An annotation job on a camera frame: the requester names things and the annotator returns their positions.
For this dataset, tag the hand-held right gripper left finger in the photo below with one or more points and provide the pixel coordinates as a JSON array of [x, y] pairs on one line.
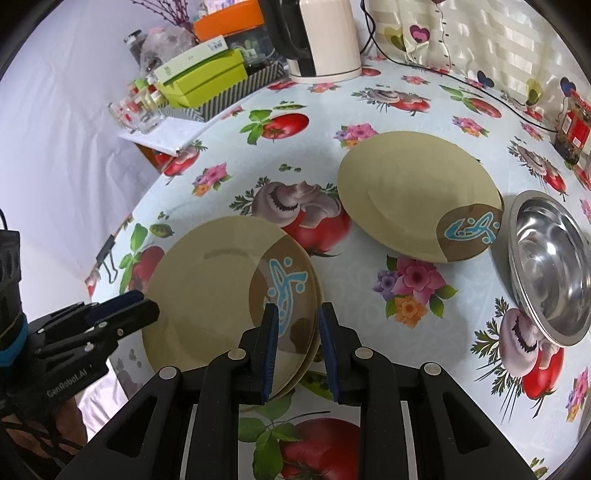
[[270, 350]]

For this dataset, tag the beige plate stack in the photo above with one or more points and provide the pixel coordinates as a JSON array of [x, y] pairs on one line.
[[207, 286]]

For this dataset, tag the person's left forearm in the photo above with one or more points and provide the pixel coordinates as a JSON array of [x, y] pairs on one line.
[[69, 424]]

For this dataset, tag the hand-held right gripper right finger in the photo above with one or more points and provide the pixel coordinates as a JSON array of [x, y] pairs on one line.
[[330, 350]]

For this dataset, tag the glass jar with red label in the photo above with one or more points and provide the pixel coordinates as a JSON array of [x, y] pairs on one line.
[[575, 120]]

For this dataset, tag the dark lidded small jar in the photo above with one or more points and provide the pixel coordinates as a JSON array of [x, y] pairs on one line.
[[133, 46]]

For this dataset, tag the black binder clip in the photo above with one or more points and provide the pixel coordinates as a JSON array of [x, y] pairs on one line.
[[108, 258]]

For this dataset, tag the cream electric kettle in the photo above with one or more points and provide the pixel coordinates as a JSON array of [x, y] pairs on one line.
[[328, 37]]

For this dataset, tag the cream curtain with heart print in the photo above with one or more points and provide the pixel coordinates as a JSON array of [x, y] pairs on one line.
[[498, 41]]

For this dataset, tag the purple flower branches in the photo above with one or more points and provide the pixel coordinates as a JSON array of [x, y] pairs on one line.
[[171, 11]]

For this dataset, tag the white paper sheet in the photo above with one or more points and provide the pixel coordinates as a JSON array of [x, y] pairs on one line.
[[161, 136]]

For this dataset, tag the white and green box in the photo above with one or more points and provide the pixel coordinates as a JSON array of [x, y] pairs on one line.
[[189, 60]]

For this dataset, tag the clear plastic bag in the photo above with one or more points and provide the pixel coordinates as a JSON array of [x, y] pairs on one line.
[[164, 46]]

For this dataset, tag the orange box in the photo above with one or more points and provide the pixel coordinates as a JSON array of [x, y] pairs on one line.
[[231, 18]]

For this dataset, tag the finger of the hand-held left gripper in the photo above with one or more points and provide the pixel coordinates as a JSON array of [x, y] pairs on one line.
[[138, 316], [122, 302]]

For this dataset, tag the black white striped tray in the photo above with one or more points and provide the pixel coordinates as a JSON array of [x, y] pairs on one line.
[[240, 90]]

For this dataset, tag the tan plate with blue pattern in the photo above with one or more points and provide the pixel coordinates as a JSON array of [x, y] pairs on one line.
[[308, 357], [406, 194]]

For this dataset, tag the printed vegetable flower tablecloth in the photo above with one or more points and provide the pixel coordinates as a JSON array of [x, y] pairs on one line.
[[369, 295]]

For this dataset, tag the stainless steel bowl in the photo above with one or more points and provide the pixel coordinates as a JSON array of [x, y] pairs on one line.
[[554, 263]]

